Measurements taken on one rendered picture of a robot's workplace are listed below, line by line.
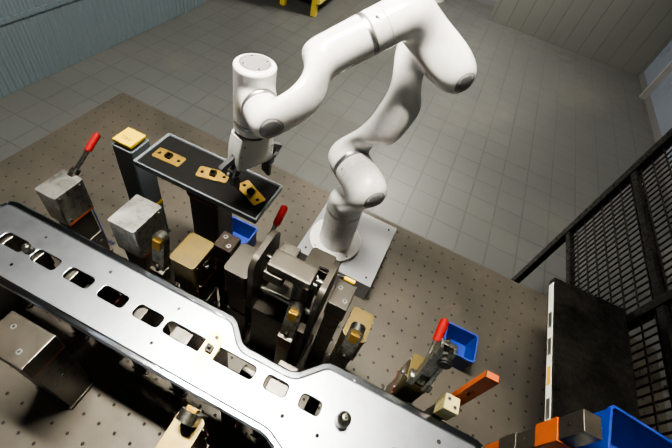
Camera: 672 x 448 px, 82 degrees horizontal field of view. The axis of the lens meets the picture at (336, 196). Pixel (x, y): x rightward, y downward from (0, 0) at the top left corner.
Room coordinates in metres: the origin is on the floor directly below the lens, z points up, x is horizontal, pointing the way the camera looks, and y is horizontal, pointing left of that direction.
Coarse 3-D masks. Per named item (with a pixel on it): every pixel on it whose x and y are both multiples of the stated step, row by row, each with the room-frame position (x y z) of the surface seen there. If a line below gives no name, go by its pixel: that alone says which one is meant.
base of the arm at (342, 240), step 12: (324, 216) 0.83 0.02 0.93; (312, 228) 0.86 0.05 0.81; (324, 228) 0.81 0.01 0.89; (336, 228) 0.79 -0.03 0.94; (348, 228) 0.79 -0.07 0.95; (312, 240) 0.81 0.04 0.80; (324, 240) 0.80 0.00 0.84; (336, 240) 0.79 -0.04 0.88; (348, 240) 0.81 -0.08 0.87; (360, 240) 0.87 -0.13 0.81; (336, 252) 0.79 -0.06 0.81; (348, 252) 0.80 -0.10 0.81
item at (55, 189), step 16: (64, 176) 0.60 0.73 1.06; (48, 192) 0.54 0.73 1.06; (64, 192) 0.55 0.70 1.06; (80, 192) 0.59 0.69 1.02; (48, 208) 0.53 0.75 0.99; (64, 208) 0.54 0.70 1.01; (80, 208) 0.57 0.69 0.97; (64, 224) 0.54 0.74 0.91; (80, 224) 0.56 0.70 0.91; (96, 224) 0.60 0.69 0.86; (96, 240) 0.58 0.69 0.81
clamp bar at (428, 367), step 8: (440, 344) 0.36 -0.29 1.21; (448, 344) 0.37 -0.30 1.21; (432, 352) 0.36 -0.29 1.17; (440, 352) 0.36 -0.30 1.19; (448, 352) 0.35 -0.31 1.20; (456, 352) 0.35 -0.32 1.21; (424, 360) 0.36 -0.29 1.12; (432, 360) 0.35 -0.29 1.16; (440, 360) 0.33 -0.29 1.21; (448, 360) 0.33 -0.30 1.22; (424, 368) 0.34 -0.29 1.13; (432, 368) 0.35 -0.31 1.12; (440, 368) 0.34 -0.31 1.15; (448, 368) 0.32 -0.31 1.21; (416, 376) 0.33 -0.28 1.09; (432, 376) 0.33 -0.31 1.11; (424, 384) 0.33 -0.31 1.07
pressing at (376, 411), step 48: (48, 240) 0.44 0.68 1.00; (48, 288) 0.33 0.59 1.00; (96, 288) 0.36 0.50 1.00; (144, 288) 0.39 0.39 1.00; (96, 336) 0.26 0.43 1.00; (144, 336) 0.28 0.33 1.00; (240, 336) 0.34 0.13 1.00; (192, 384) 0.22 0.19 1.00; (240, 384) 0.24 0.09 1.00; (288, 384) 0.27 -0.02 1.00; (336, 384) 0.30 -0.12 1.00; (288, 432) 0.18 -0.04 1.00; (336, 432) 0.20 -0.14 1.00; (384, 432) 0.23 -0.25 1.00; (432, 432) 0.26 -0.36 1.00
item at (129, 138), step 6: (126, 132) 0.73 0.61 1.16; (132, 132) 0.74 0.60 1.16; (138, 132) 0.75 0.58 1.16; (114, 138) 0.70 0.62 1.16; (120, 138) 0.71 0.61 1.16; (126, 138) 0.71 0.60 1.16; (132, 138) 0.72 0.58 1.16; (138, 138) 0.72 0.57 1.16; (144, 138) 0.74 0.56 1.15; (120, 144) 0.69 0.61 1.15; (126, 144) 0.69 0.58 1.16; (132, 144) 0.70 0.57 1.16
